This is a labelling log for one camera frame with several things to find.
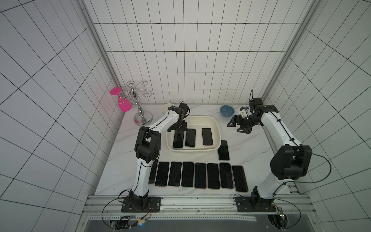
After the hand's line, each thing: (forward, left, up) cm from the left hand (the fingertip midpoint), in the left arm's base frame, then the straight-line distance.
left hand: (176, 131), depth 95 cm
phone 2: (-11, -31, -7) cm, 34 cm away
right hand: (-3, -31, +11) cm, 33 cm away
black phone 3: (-26, -8, -5) cm, 28 cm away
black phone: (-28, +7, -4) cm, 29 cm away
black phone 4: (-27, -22, -4) cm, 36 cm away
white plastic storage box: (+12, -15, -6) cm, 20 cm away
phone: (-1, -21, -5) cm, 22 cm away
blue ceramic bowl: (+24, -39, -5) cm, 46 cm away
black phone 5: (-30, -38, -5) cm, 48 cm away
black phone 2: (-27, 0, -4) cm, 27 cm away
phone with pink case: (-27, -15, -3) cm, 31 cm away
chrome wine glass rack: (+16, +28, -5) cm, 32 cm away
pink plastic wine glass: (+15, +37, +10) cm, 41 cm away
